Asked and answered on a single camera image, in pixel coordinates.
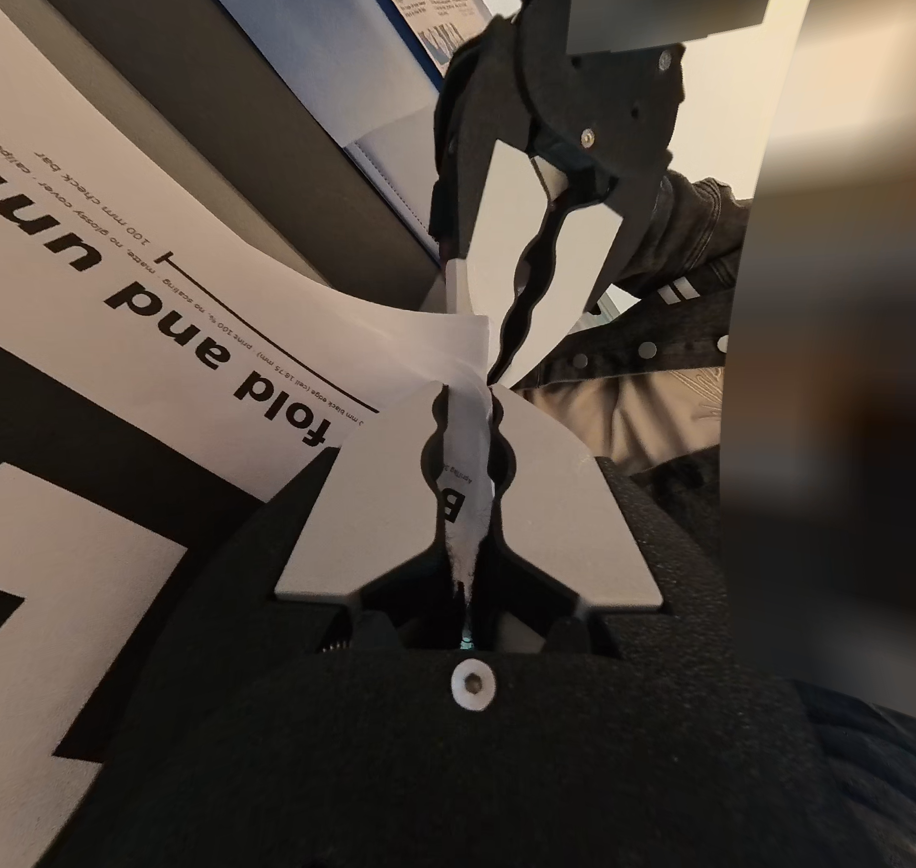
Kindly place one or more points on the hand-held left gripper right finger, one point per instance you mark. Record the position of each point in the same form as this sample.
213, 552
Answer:
565, 524

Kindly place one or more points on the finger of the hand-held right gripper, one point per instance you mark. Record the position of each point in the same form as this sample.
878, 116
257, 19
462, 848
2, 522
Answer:
583, 253
494, 224

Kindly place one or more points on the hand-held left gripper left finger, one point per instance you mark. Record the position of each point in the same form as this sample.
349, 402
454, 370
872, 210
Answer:
372, 517

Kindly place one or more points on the white printed paper sheet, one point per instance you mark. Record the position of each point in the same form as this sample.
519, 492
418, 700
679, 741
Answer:
322, 317

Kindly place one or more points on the person's beige shirt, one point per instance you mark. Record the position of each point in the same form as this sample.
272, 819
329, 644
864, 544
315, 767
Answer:
630, 417

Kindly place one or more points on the person's dark trousers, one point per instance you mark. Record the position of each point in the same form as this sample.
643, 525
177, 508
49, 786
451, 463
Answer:
859, 775

